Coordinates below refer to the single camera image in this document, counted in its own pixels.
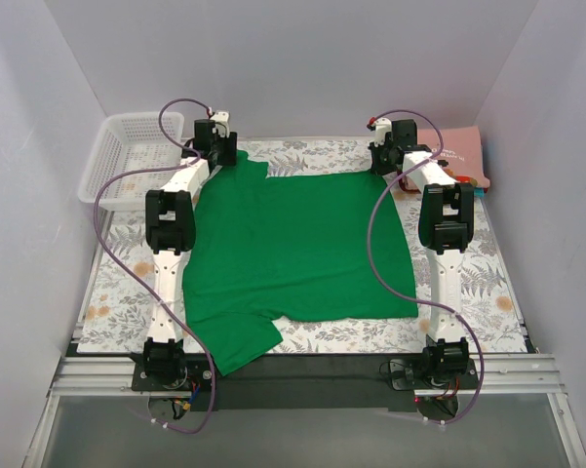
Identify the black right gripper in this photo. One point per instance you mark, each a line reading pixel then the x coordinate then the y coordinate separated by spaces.
pixel 381 159

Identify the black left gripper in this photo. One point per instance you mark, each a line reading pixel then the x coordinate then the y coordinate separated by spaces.
pixel 228 150

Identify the green t shirt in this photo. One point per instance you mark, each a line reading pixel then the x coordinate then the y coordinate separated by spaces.
pixel 307 248

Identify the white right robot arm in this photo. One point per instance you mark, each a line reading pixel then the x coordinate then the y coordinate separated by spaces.
pixel 445 229

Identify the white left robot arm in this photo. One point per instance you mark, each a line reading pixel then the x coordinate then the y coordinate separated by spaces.
pixel 170 230

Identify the red folded t shirt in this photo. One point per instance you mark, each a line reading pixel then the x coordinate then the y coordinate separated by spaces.
pixel 406 184

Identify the pink folded t shirt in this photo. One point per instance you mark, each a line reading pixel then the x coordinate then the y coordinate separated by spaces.
pixel 463 154

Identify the white plastic basket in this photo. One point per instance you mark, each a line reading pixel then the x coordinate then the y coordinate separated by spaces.
pixel 129 142

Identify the floral table mat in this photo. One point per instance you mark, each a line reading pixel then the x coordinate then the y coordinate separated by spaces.
pixel 117 313

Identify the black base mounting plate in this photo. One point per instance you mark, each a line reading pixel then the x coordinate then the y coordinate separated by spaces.
pixel 306 381

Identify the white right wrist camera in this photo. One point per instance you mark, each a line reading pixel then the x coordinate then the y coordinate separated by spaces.
pixel 381 128

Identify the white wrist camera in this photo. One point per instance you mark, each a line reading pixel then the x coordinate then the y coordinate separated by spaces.
pixel 221 119
pixel 381 128

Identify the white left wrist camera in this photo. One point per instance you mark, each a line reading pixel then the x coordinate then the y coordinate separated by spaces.
pixel 221 119

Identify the aluminium rail frame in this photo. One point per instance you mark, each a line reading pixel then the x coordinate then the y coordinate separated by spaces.
pixel 520 418

